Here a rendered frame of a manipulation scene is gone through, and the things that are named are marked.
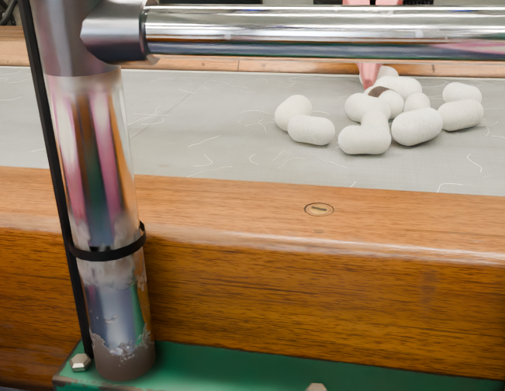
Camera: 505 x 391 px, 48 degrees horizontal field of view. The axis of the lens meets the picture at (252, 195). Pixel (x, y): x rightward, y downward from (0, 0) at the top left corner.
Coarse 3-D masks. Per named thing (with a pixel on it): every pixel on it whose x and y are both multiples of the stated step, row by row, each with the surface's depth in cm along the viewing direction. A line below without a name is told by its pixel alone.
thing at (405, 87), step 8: (384, 80) 43; (392, 80) 43; (400, 80) 42; (408, 80) 42; (416, 80) 43; (392, 88) 42; (400, 88) 42; (408, 88) 42; (416, 88) 42; (408, 96) 42
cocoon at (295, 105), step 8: (296, 96) 39; (304, 96) 39; (288, 104) 37; (296, 104) 37; (304, 104) 38; (280, 112) 37; (288, 112) 37; (296, 112) 37; (304, 112) 38; (280, 120) 37; (288, 120) 37
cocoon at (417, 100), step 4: (416, 92) 40; (412, 96) 40; (416, 96) 39; (420, 96) 39; (424, 96) 40; (408, 100) 39; (412, 100) 39; (416, 100) 39; (420, 100) 39; (424, 100) 39; (428, 100) 40; (408, 104) 39; (412, 104) 39; (416, 104) 38; (420, 104) 38; (424, 104) 38; (428, 104) 39; (404, 108) 39; (408, 108) 39; (412, 108) 39; (416, 108) 38
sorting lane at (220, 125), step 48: (0, 96) 48; (144, 96) 47; (192, 96) 47; (240, 96) 47; (288, 96) 46; (336, 96) 46; (432, 96) 45; (0, 144) 37; (144, 144) 37; (192, 144) 37; (240, 144) 36; (288, 144) 36; (336, 144) 36; (432, 144) 36; (480, 144) 35; (480, 192) 29
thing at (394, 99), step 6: (366, 90) 41; (390, 90) 40; (384, 96) 39; (390, 96) 39; (396, 96) 39; (390, 102) 39; (396, 102) 39; (402, 102) 39; (390, 108) 39; (396, 108) 39; (402, 108) 39; (390, 114) 39; (396, 114) 40
